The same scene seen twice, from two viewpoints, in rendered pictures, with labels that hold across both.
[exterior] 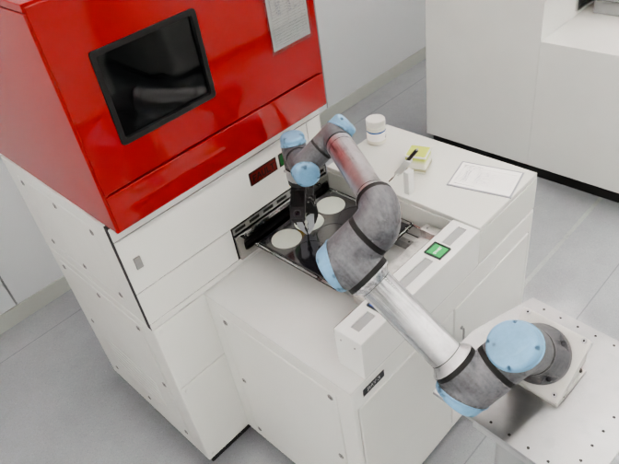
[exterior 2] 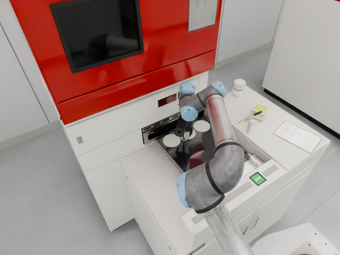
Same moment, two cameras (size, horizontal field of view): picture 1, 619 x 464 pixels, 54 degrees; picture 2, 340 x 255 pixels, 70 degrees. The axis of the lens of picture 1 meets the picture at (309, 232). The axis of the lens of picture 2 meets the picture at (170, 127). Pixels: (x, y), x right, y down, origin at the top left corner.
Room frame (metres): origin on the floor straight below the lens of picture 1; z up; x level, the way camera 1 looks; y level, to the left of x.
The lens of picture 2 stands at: (0.61, -0.05, 1.91)
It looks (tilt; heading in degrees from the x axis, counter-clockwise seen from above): 44 degrees down; 8
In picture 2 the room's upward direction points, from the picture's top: 1 degrees counter-clockwise
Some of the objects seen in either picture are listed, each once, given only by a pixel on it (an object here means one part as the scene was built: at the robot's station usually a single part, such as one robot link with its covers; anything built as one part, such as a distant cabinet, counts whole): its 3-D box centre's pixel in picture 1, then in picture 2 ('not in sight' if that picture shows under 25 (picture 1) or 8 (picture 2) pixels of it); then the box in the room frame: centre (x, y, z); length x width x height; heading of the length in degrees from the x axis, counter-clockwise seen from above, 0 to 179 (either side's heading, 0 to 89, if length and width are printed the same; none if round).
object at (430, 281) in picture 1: (412, 294); (235, 200); (1.21, -0.26, 0.89); 0.55 x 0.09 x 0.14; 130
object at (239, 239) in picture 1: (285, 214); (175, 124); (1.68, 0.07, 0.89); 0.44 x 0.02 x 0.10; 130
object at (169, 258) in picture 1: (236, 210); (146, 118); (1.58, 0.22, 1.02); 0.82 x 0.03 x 0.40; 130
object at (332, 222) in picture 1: (332, 233); (198, 144); (1.53, -0.07, 0.90); 0.34 x 0.34 x 0.01; 40
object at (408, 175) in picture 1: (404, 173); (249, 121); (1.60, -0.33, 1.03); 0.06 x 0.04 x 0.13; 40
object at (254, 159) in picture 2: (434, 234); (257, 162); (1.44, -0.39, 0.89); 0.08 x 0.03 x 0.03; 40
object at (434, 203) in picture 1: (427, 186); (259, 128); (1.70, -0.43, 0.89); 0.62 x 0.35 x 0.14; 40
